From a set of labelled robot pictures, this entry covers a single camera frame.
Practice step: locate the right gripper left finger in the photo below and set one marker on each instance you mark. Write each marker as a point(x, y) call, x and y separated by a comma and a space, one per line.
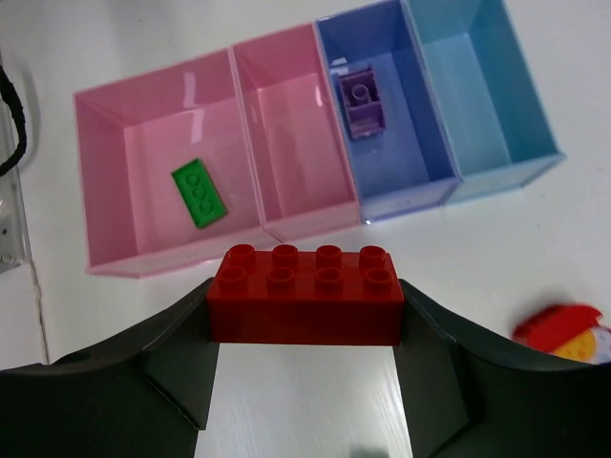
point(145, 392)

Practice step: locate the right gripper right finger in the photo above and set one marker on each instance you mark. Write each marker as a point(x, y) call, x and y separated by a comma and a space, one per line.
point(469, 392)

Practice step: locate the red flower lego piece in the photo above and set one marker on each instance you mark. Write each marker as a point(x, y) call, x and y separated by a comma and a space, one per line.
point(572, 331)

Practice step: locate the red lego brick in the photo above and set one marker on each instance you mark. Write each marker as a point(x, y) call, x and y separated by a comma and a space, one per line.
point(289, 296)

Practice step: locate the green lego plate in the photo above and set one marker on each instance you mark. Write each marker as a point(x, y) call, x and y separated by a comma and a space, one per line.
point(199, 193)

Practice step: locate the purple lego brick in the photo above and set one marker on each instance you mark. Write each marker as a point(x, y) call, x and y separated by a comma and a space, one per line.
point(362, 103)

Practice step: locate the large pink bin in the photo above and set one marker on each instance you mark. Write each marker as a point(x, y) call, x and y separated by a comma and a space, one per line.
point(133, 135)

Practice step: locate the dark blue bin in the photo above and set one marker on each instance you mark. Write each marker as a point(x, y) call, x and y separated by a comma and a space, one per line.
point(396, 148)

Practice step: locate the small pink bin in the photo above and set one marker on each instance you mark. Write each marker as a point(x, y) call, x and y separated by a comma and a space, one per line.
point(297, 151)

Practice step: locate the light blue bin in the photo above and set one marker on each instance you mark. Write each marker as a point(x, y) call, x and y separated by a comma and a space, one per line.
point(485, 96)

